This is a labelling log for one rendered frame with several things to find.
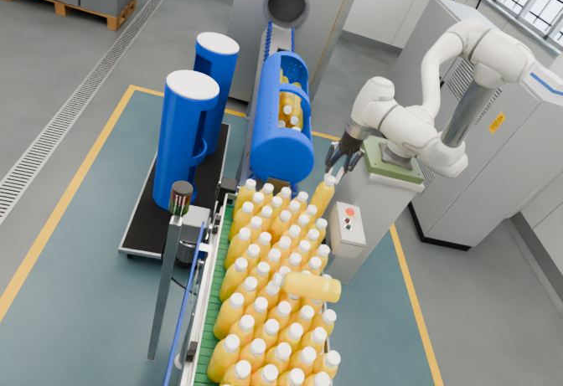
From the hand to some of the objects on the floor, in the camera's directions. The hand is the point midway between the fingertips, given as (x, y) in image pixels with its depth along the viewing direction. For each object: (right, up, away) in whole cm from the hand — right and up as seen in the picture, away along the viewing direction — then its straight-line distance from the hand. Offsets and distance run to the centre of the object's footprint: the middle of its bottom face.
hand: (333, 174), depth 144 cm
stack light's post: (-87, -94, +49) cm, 138 cm away
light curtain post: (-18, +13, +203) cm, 204 cm away
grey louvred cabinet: (+119, +8, +262) cm, 288 cm away
